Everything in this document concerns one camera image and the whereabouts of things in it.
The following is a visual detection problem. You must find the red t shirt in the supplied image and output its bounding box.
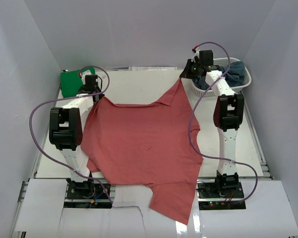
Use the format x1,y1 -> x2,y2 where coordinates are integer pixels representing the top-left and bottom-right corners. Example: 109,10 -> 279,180
81,80 -> 203,224

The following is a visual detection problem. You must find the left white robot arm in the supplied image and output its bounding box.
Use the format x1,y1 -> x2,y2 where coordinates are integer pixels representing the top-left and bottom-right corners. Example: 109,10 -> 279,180
49,75 -> 102,198

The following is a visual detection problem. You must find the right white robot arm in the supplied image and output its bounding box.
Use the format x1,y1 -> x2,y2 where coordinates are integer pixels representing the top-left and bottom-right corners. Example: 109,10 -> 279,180
180,48 -> 244,198

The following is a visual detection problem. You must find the folded green t shirt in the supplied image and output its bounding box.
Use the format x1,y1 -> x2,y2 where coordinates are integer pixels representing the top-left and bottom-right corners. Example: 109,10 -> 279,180
60,70 -> 83,98

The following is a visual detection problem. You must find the blue t shirt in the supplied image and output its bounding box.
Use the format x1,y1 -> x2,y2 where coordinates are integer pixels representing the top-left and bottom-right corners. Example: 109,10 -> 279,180
192,61 -> 245,90

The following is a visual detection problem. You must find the white plastic basket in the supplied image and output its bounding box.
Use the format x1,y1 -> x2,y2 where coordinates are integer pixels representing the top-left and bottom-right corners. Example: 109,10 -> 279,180
190,58 -> 251,97

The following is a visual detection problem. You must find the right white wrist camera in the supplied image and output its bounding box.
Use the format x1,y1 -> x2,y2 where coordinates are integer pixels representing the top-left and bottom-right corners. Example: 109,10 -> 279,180
191,46 -> 200,62

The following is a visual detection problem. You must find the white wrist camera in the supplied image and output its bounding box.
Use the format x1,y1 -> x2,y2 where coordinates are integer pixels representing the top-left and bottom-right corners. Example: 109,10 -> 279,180
191,46 -> 200,62
78,67 -> 95,78

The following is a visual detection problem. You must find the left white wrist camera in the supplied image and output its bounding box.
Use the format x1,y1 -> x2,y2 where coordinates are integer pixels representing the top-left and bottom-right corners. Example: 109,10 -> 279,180
78,67 -> 95,78

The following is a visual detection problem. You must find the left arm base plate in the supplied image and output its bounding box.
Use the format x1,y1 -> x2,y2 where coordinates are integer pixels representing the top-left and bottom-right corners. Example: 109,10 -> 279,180
64,181 -> 112,209

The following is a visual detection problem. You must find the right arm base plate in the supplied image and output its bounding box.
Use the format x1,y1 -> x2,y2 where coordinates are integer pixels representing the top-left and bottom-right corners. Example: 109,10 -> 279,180
196,181 -> 246,211

